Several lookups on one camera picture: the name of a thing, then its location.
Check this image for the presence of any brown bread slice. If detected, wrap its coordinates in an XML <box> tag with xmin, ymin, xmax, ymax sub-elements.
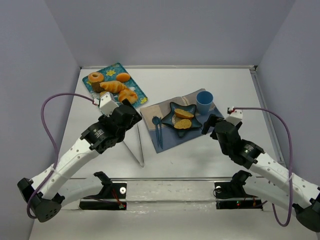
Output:
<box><xmin>174</xmin><ymin>118</ymin><xmax>192</xmax><ymax>130</ymax></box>

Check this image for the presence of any oval seeded bread slice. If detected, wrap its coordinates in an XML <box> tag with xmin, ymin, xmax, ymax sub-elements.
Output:
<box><xmin>174</xmin><ymin>108</ymin><xmax>195</xmax><ymax>120</ymax></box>

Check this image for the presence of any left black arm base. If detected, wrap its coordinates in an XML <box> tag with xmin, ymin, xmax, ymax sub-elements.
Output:
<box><xmin>78</xmin><ymin>181</ymin><xmax>127</xmax><ymax>211</ymax></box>

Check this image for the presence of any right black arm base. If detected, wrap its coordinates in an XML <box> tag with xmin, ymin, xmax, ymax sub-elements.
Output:
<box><xmin>212</xmin><ymin>182</ymin><xmax>266</xmax><ymax>210</ymax></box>

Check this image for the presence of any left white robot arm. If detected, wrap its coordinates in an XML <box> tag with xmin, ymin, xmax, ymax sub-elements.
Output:
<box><xmin>17</xmin><ymin>98</ymin><xmax>142</xmax><ymax>223</ymax></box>

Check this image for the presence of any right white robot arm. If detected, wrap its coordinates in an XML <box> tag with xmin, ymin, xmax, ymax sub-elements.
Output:
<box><xmin>202</xmin><ymin>114</ymin><xmax>320</xmax><ymax>233</ymax></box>

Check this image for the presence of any twisted orange bread roll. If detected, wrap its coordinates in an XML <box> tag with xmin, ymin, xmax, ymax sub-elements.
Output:
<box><xmin>118</xmin><ymin>88</ymin><xmax>138</xmax><ymax>105</ymax></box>

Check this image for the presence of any blue plastic cup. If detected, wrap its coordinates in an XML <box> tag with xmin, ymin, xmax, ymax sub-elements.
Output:
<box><xmin>196</xmin><ymin>91</ymin><xmax>214</xmax><ymax>115</ymax></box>

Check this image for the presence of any blue star-shaped plate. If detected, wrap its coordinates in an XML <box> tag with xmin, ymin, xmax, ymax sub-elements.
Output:
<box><xmin>161</xmin><ymin>102</ymin><xmax>203</xmax><ymax>138</ymax></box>

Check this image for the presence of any long striped croissant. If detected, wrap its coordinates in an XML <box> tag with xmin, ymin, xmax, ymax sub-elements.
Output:
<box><xmin>99</xmin><ymin>80</ymin><xmax>127</xmax><ymax>94</ymax></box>

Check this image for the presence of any blue plastic fork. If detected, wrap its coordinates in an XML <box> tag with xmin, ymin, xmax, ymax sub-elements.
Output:
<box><xmin>152</xmin><ymin>116</ymin><xmax>161</xmax><ymax>147</ymax></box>

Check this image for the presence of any small round beige bun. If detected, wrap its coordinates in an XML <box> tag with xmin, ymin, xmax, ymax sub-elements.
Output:
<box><xmin>99</xmin><ymin>91</ymin><xmax>107</xmax><ymax>97</ymax></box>

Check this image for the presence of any round orange bun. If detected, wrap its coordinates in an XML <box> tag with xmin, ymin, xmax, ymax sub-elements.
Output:
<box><xmin>116</xmin><ymin>72</ymin><xmax>131</xmax><ymax>83</ymax></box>

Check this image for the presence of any brown chocolate muffin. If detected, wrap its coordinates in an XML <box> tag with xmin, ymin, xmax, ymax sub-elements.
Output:
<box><xmin>91</xmin><ymin>82</ymin><xmax>104</xmax><ymax>93</ymax></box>

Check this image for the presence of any blue grey striped cloth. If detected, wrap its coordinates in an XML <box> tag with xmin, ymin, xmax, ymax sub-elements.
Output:
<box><xmin>140</xmin><ymin>88</ymin><xmax>223</xmax><ymax>153</ymax></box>

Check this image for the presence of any teal floral tray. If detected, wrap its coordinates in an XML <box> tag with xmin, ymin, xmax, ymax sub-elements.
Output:
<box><xmin>82</xmin><ymin>62</ymin><xmax>148</xmax><ymax>108</ymax></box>

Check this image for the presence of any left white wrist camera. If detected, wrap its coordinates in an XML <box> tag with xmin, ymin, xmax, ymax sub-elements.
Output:
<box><xmin>99</xmin><ymin>92</ymin><xmax>119</xmax><ymax>116</ymax></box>

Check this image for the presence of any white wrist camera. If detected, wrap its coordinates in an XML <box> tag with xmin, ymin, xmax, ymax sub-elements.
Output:
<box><xmin>99</xmin><ymin>92</ymin><xmax>119</xmax><ymax>116</ymax></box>
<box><xmin>225</xmin><ymin>106</ymin><xmax>243</xmax><ymax>126</ymax></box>

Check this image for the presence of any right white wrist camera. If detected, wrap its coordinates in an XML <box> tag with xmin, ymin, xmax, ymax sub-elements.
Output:
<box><xmin>225</xmin><ymin>106</ymin><xmax>243</xmax><ymax>126</ymax></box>

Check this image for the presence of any orange ring donut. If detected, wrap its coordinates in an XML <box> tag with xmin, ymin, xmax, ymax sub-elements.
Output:
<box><xmin>88</xmin><ymin>72</ymin><xmax>104</xmax><ymax>83</ymax></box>

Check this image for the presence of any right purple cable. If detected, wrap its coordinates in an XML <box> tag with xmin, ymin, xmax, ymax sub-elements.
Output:
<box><xmin>233</xmin><ymin>106</ymin><xmax>293</xmax><ymax>227</ymax></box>

